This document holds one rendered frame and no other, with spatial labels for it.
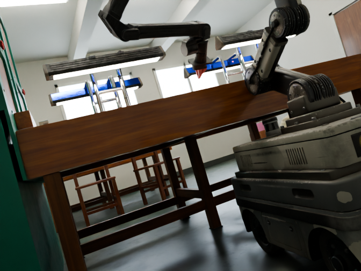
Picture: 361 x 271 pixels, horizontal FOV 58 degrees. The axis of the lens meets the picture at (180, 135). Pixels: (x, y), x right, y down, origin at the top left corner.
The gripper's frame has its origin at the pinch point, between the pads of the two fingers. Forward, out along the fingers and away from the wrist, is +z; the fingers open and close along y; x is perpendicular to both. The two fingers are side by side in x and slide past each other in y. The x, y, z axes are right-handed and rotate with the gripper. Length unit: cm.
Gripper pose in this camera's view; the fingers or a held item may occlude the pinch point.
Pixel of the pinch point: (198, 77)
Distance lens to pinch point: 163.2
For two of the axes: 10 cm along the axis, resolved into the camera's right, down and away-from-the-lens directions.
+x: 4.3, 6.3, -6.5
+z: -0.4, 7.3, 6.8
